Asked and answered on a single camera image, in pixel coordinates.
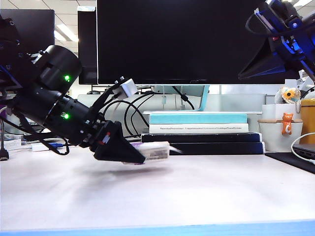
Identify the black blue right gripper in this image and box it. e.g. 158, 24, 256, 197
237, 21, 315, 80

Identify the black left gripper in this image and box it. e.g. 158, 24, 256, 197
80, 115, 146, 165

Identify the purple white tissue packet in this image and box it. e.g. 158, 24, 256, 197
123, 141, 171, 166

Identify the white neuroscience textbook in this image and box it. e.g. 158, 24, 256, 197
149, 123, 250, 134

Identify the white desk organizer box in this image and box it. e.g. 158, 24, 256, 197
261, 103, 302, 121

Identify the orange cat figurine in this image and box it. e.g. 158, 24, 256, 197
281, 112, 294, 135

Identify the yellow tea tin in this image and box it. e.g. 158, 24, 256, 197
299, 98, 315, 145

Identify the white ceramic cup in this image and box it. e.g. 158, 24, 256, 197
258, 120, 303, 152

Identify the thick teal book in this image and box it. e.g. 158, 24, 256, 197
149, 113, 248, 125

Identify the black mouse pad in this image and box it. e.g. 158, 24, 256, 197
264, 151, 315, 175

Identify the large black computer monitor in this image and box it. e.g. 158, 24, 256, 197
96, 0, 285, 86

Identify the black background monitor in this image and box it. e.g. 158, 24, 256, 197
0, 9, 55, 54
77, 6, 98, 86

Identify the small white card box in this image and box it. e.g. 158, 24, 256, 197
3, 139, 23, 151

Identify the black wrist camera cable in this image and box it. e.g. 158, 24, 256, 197
102, 90, 151, 138

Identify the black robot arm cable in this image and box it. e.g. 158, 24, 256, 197
7, 108, 71, 156
245, 8, 274, 38

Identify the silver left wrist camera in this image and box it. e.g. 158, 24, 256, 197
112, 78, 138, 100

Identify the white cable adapter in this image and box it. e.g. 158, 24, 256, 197
31, 143, 51, 152

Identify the black monitor cable with ferrite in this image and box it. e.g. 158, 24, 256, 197
171, 85, 195, 110

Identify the white charging cable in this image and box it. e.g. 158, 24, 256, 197
291, 132, 315, 165

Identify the black cable plug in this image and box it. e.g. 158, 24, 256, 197
0, 132, 10, 162

